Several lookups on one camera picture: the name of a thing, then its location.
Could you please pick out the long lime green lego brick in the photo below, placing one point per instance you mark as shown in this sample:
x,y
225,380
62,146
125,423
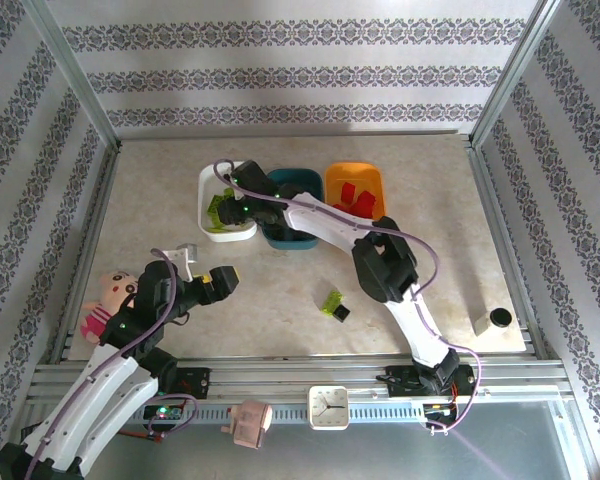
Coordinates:
x,y
214,206
217,228
228,192

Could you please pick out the small lime green lego brick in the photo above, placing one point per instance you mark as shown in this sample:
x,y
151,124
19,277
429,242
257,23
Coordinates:
x,y
332,301

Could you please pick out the small black lego brick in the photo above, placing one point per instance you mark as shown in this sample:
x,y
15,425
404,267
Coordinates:
x,y
343,313

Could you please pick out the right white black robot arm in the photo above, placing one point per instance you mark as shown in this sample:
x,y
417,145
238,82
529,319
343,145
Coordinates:
x,y
325,222

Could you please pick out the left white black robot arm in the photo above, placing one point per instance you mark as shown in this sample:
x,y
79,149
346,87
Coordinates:
x,y
105,400

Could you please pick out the white plastic container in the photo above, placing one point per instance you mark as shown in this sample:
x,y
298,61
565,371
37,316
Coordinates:
x,y
205,190

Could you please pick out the pink plush doll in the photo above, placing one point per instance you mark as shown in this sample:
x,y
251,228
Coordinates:
x,y
112,290

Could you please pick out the teal plastic container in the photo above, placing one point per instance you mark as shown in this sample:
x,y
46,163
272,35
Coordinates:
x,y
305,177

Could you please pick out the orange plastic container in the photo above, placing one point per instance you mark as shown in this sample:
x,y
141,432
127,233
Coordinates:
x,y
355,172

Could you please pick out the small lit circuit board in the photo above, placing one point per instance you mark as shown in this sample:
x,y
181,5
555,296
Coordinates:
x,y
162,412

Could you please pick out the pink pencil sharpener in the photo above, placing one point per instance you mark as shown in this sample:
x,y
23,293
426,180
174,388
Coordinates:
x,y
252,422

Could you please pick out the white square analog clock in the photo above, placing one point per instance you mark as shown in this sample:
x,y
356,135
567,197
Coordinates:
x,y
328,407

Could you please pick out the beige bottle with black cap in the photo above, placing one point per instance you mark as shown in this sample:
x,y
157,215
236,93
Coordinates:
x,y
484,324

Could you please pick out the grey metal sheet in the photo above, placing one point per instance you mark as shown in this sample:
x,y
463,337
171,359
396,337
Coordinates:
x,y
505,450

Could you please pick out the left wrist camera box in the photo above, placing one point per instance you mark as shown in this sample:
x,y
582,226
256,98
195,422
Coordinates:
x,y
187,255

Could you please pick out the thin aluminium frame bar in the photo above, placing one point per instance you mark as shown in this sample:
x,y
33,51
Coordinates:
x,y
280,134

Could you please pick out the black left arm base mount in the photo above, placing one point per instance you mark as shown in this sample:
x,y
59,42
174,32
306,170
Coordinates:
x,y
197,382

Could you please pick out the aluminium frame rail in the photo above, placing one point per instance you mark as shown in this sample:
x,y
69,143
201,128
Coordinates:
x,y
92,225
491,200

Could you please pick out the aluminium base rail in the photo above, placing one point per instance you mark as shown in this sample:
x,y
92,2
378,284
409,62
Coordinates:
x,y
280,375

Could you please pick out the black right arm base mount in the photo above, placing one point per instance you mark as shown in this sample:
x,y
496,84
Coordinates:
x,y
402,382

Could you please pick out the aluminium frame post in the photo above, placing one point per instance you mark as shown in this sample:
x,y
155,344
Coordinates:
x,y
75,75
512,75

